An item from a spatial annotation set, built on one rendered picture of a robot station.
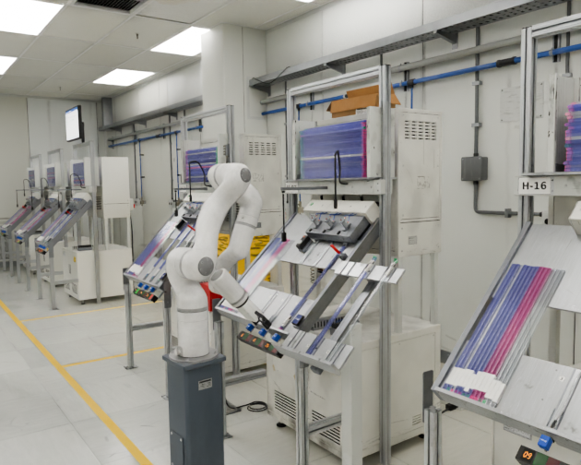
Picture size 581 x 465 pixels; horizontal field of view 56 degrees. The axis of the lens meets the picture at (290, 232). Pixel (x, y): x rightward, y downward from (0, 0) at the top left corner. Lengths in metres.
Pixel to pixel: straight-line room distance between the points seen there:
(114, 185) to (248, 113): 1.95
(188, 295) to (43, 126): 8.99
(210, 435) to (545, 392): 1.24
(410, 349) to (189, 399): 1.22
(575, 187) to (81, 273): 5.72
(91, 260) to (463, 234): 4.37
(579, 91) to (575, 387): 1.01
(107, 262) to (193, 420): 4.84
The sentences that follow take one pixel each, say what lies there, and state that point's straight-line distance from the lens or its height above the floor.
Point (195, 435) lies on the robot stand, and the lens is 2.25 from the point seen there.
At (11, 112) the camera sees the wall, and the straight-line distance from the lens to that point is 10.88.
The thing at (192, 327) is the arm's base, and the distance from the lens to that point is 2.15.
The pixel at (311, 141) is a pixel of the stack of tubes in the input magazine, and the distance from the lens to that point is 2.91.
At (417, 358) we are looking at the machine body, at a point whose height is 0.47.
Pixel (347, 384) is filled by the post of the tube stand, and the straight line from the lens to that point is 2.26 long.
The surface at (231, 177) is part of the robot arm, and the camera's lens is 2.14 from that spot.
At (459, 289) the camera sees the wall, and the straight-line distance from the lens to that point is 4.20.
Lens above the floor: 1.36
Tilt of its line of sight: 5 degrees down
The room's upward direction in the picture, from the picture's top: 1 degrees counter-clockwise
